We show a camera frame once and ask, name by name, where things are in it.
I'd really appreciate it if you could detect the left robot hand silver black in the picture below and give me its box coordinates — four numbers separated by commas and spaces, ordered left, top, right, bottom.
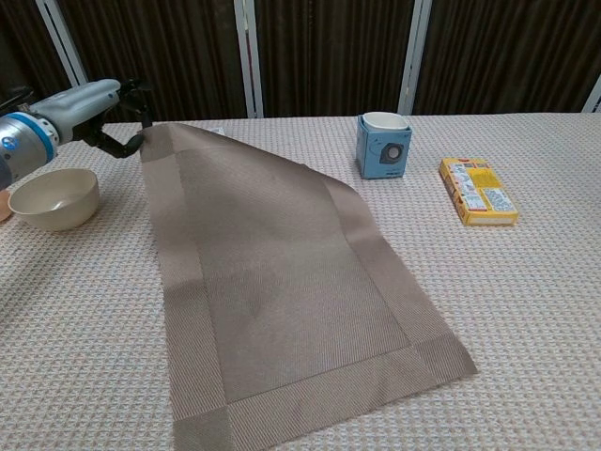
28, 77, 155, 161

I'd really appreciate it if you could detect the beige round bowl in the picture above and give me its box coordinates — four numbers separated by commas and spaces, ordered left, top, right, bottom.
8, 168, 101, 231

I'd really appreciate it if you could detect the brown woven placemat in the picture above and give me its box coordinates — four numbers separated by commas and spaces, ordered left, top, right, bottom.
139, 122, 479, 451

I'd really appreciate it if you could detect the dark pleated curtain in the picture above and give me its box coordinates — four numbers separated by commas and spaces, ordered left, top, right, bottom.
0, 0, 601, 132

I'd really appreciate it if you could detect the blue speaker carton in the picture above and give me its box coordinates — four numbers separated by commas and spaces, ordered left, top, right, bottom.
355, 112, 414, 180

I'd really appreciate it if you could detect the yellow flat carton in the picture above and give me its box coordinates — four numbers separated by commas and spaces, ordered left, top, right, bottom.
439, 157, 520, 227

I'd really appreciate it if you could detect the beige woven tablecloth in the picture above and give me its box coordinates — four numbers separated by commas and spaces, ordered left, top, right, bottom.
0, 111, 601, 451

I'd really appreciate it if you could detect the grey metal partition post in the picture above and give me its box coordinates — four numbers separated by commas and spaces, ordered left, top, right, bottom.
397, 0, 433, 117
35, 0, 90, 88
580, 74, 601, 114
233, 0, 265, 118

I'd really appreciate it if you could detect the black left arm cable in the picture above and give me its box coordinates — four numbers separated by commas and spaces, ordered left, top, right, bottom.
0, 86, 37, 114

